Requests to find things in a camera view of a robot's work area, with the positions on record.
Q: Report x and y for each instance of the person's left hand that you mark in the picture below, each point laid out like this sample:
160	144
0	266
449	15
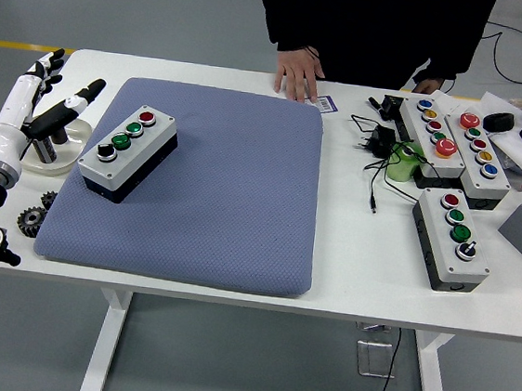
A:
427	85

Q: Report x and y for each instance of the person's right hand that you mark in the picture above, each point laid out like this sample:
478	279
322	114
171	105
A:
297	71

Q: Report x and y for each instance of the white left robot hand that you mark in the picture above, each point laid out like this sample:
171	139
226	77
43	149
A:
10	113

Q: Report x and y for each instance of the grey four-button control box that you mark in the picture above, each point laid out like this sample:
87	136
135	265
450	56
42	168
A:
442	247
120	162

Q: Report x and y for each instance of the five-button box, large mushroom button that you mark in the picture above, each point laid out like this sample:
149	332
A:
434	144

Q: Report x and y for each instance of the five-button box, small red mushroom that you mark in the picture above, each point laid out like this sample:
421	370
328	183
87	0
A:
487	179

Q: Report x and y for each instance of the small black device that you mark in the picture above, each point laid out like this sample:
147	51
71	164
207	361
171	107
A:
392	105

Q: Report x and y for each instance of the purple-edged barcode card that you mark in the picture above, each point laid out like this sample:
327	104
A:
326	103

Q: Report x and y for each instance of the silver cylinder battery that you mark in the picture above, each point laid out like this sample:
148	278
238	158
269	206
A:
46	152

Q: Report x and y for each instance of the white round dish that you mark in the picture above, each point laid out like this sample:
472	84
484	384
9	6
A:
75	143

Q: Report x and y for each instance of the black power adapter plug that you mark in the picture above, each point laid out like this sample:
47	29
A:
381	140

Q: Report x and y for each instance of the green tape roll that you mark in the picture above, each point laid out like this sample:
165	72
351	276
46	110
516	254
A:
402	166

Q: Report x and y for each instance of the black metal gear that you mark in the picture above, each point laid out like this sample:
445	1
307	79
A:
49	200
32	220

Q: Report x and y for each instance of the white paper sheet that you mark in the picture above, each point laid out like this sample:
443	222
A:
518	150

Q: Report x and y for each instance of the blue-grey textured mat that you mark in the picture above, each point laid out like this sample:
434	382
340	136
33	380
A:
224	191

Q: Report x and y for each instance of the white table leg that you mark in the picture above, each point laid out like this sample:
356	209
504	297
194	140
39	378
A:
434	386
103	342

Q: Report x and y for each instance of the clear plastic bracket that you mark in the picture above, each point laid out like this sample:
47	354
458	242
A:
368	356

